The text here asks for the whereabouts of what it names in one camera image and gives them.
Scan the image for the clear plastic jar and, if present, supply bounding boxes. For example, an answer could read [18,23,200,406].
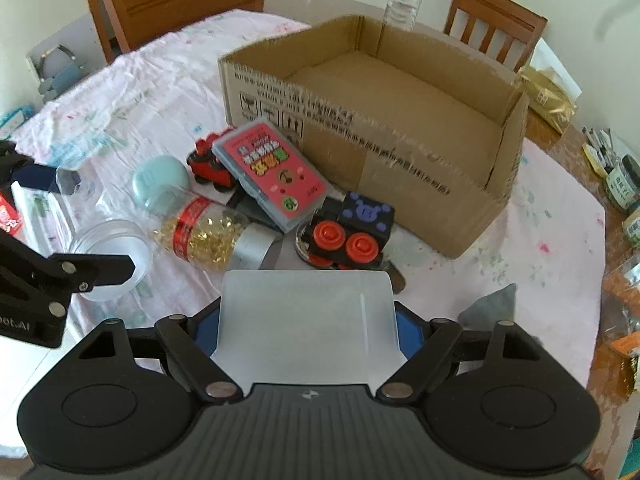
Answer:
[48,167,152,302]

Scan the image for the white translucent plastic box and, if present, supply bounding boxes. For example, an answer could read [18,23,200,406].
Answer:
[213,270,406,391]

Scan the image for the black toy train red wheels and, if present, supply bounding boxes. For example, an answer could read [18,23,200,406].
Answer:
[295,192,395,271]

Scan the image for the light blue oval case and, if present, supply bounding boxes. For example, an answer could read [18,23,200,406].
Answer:
[131,155,191,216]

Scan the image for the correction tape dispenser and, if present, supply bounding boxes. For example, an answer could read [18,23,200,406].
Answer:
[381,260,406,295]

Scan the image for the jar of golden capsules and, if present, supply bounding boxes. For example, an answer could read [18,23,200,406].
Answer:
[145,186,250,272]

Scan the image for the pink floral tablecloth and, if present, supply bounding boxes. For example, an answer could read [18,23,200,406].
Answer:
[14,11,605,382]

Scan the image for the pink card box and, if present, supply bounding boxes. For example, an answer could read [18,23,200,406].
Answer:
[212,118,330,233]

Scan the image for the brown cardboard box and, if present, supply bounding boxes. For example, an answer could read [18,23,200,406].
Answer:
[219,15,528,258]

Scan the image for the green label glass jar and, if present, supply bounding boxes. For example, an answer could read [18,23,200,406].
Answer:
[605,155,640,210]

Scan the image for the gold tissue pack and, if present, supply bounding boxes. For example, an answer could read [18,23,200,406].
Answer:
[518,44,582,134]

